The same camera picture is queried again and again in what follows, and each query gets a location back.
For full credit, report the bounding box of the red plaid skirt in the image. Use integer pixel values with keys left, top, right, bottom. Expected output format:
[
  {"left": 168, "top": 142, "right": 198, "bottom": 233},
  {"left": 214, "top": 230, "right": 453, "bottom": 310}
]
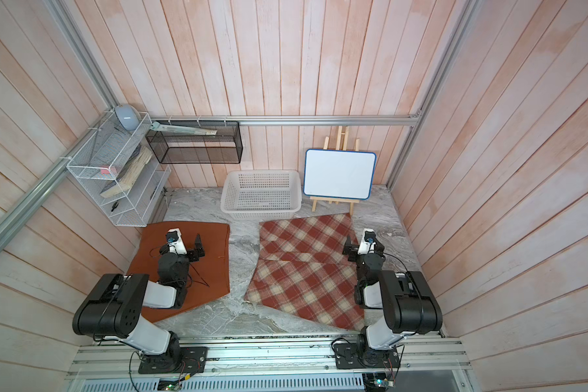
[{"left": 244, "top": 213, "right": 364, "bottom": 331}]

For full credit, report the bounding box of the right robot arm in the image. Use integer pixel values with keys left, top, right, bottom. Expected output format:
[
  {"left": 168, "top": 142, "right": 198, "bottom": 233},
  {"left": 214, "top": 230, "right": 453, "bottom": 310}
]
[{"left": 342, "top": 230, "right": 443, "bottom": 368}]

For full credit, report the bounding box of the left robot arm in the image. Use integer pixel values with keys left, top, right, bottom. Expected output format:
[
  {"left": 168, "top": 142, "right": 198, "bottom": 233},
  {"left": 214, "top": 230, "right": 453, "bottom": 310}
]
[{"left": 72, "top": 229, "right": 205, "bottom": 374}]

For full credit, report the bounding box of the rust brown skirt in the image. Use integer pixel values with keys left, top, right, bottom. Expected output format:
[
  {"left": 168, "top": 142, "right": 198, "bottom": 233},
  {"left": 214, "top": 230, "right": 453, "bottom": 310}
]
[{"left": 127, "top": 221, "right": 230, "bottom": 323}]

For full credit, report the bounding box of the white plastic basket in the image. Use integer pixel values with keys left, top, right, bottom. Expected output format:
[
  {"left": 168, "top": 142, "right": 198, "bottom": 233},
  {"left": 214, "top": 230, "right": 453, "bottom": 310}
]
[{"left": 220, "top": 170, "right": 302, "bottom": 221}]

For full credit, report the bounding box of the worn book on shelf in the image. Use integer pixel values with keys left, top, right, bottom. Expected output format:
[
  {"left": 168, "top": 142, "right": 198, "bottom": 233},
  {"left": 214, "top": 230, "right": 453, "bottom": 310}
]
[{"left": 101, "top": 145, "right": 153, "bottom": 199}]

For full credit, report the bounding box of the wooden easel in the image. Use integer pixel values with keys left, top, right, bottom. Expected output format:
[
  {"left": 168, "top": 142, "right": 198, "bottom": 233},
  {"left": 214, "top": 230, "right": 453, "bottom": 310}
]
[{"left": 310, "top": 126, "right": 359, "bottom": 215}]

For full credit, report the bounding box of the light green flat ruler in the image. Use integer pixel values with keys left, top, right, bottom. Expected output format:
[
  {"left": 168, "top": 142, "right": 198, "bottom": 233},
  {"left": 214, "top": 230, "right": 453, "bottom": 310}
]
[{"left": 150, "top": 122, "right": 217, "bottom": 136}]

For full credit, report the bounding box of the grey computer mouse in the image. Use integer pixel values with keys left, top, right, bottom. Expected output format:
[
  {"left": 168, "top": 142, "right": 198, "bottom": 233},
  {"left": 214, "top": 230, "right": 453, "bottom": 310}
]
[{"left": 114, "top": 104, "right": 141, "bottom": 132}]

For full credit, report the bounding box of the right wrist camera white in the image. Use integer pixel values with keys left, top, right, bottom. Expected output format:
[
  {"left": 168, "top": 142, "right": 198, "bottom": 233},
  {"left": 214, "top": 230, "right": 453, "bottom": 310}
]
[{"left": 358, "top": 229, "right": 377, "bottom": 255}]

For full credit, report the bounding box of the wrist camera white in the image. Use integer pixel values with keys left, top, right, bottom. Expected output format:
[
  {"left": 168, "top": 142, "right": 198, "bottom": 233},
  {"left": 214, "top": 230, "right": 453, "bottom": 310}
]
[
  {"left": 358, "top": 229, "right": 377, "bottom": 255},
  {"left": 166, "top": 228, "right": 187, "bottom": 255}
]

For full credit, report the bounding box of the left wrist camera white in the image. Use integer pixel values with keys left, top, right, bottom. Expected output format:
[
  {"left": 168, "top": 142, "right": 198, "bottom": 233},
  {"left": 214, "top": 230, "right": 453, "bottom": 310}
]
[{"left": 166, "top": 228, "right": 187, "bottom": 255}]

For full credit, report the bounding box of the black wire mesh basket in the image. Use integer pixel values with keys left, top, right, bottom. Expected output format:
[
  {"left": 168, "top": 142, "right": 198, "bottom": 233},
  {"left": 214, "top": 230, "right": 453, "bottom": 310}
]
[{"left": 146, "top": 120, "right": 243, "bottom": 164}]

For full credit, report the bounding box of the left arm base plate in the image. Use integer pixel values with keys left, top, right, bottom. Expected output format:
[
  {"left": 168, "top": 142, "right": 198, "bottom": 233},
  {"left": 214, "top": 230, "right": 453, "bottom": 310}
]
[{"left": 138, "top": 346, "right": 208, "bottom": 375}]

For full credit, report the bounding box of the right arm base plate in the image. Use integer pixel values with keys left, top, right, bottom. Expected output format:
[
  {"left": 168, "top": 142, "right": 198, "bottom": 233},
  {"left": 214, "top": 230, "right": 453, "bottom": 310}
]
[{"left": 331, "top": 340, "right": 400, "bottom": 370}]

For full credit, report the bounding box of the white wire shelf rack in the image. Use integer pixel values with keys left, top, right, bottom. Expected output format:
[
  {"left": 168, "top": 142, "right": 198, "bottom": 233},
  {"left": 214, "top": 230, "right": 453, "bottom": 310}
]
[{"left": 67, "top": 109, "right": 171, "bottom": 227}]

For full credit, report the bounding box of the aluminium rail frame front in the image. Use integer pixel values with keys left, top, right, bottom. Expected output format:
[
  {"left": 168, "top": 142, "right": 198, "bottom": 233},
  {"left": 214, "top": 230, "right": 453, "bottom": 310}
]
[{"left": 63, "top": 333, "right": 480, "bottom": 391}]

